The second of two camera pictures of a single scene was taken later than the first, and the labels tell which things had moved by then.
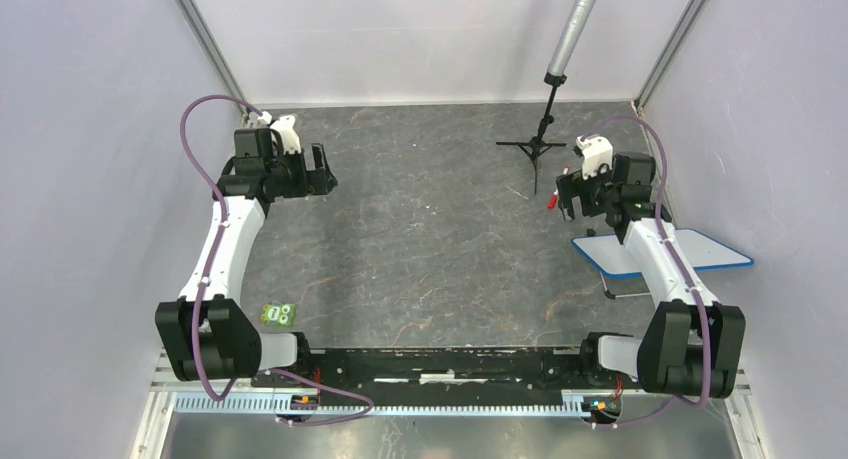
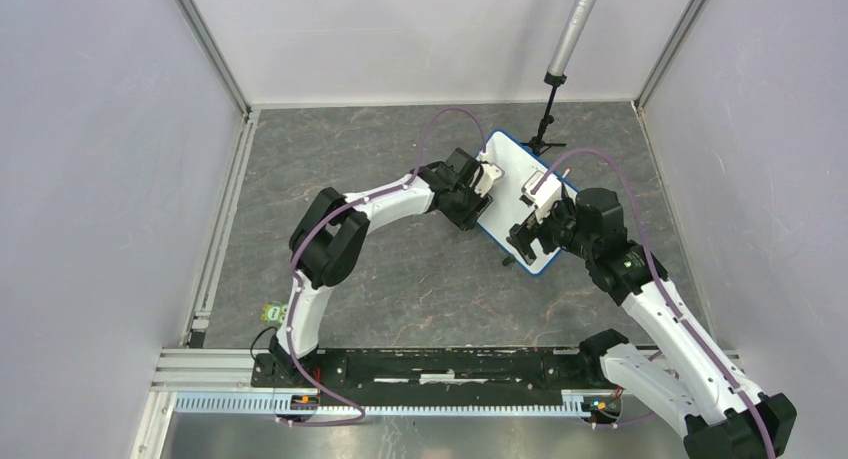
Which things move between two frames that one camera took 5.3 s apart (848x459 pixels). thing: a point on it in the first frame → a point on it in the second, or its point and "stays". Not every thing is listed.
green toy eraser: (279, 314) stays
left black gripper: (319, 181) → (466, 219)
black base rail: (429, 372) stays
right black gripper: (566, 185) → (521, 235)
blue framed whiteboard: (706, 253) → (507, 209)
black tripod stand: (536, 147) stays
